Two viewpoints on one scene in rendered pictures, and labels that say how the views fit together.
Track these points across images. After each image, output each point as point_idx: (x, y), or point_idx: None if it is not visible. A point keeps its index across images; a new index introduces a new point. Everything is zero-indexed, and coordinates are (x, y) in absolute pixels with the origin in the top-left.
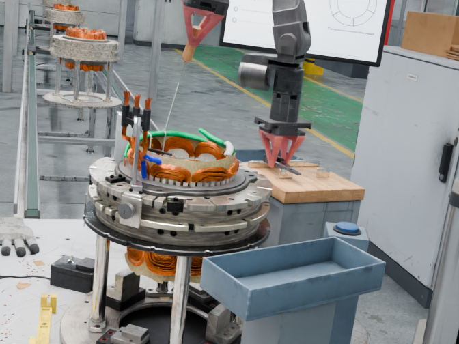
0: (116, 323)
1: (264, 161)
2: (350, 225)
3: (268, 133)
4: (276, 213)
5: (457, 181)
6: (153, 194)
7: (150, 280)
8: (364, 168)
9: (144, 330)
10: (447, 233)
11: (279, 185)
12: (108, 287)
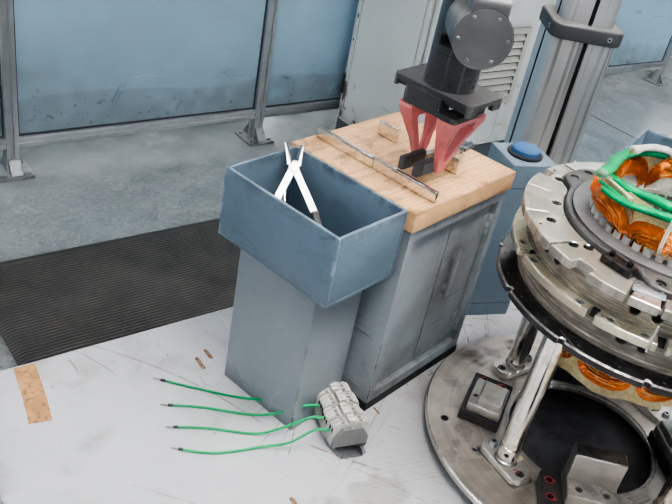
0: (637, 491)
1: (421, 175)
2: (528, 144)
3: (476, 118)
4: (482, 214)
5: (579, 25)
6: None
7: (472, 492)
8: None
9: (668, 422)
10: (601, 75)
11: (495, 175)
12: (614, 501)
